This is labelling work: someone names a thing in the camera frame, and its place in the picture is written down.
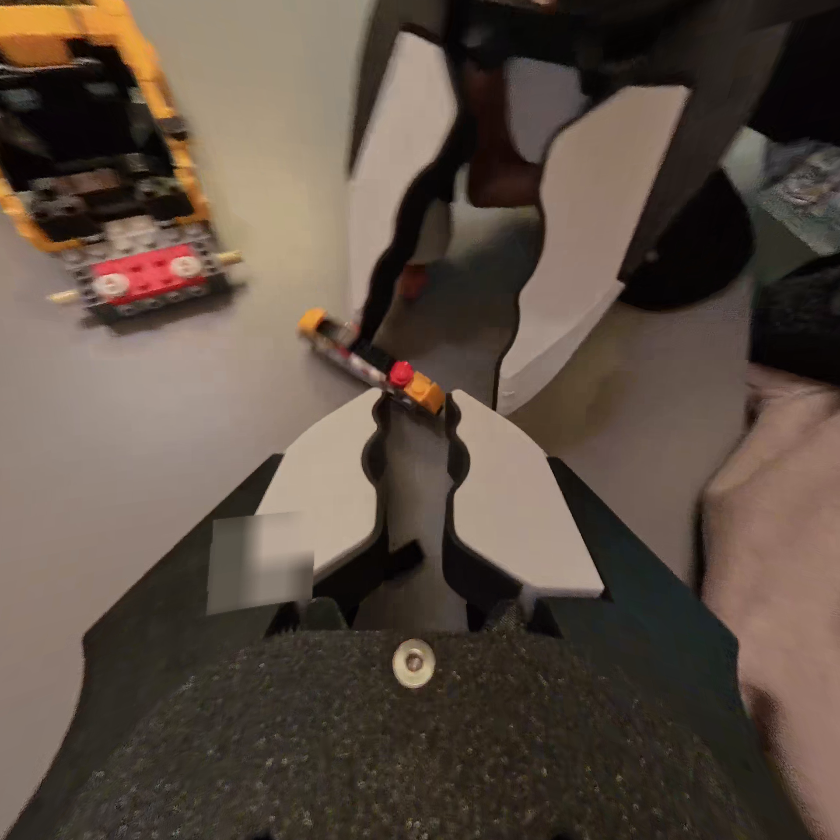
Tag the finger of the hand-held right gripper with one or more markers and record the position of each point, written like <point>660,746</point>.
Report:
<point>394,144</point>
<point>590,229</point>

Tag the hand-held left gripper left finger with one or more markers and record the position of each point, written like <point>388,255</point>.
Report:
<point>328,472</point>

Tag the person's right hand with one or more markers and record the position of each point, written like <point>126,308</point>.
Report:
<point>502,170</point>

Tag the orange lego car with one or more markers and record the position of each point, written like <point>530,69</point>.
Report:
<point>144,272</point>

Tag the person's black fleece jacket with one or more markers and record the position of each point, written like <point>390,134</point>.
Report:
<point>800,321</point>

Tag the red white orange lego strip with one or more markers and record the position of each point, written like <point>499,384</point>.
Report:
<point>394,374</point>

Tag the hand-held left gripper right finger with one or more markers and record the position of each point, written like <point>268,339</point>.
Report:
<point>525,518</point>

